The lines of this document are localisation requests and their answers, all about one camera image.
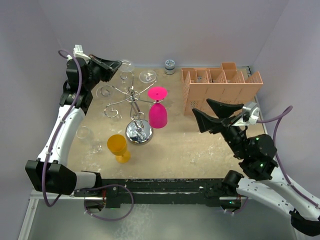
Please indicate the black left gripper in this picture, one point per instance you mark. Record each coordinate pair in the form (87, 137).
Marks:
(107, 66)

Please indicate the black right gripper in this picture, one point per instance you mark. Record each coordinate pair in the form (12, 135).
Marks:
(222, 110)

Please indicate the short clear wine glass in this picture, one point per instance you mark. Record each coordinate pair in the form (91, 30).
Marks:
(126, 70)

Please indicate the tall clear champagne flute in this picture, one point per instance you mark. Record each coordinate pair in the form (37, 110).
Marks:
(148, 76)

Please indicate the pink plastic goblet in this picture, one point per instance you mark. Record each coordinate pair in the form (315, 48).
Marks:
(157, 116)

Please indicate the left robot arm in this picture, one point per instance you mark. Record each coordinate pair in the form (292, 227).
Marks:
(49, 173)

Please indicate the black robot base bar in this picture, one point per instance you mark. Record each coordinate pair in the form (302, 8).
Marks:
(202, 191)

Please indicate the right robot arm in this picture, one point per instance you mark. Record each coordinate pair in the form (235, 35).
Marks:
(263, 178)

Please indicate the chrome wine glass rack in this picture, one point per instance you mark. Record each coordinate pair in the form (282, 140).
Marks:
(138, 131)

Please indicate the peach plastic organizer box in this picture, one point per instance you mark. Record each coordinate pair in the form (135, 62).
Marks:
(225, 84)

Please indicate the small jar blue patterned lid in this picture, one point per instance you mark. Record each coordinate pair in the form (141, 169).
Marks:
(169, 66)

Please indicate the yellow plastic goblet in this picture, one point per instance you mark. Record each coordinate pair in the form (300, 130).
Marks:
(117, 145)

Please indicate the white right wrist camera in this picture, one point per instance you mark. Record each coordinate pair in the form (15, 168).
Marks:
(249, 115)

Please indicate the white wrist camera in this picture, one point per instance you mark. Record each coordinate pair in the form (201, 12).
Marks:
(249, 115)
(78, 53)

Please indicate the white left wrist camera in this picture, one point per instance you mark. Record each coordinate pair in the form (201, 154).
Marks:
(78, 53)

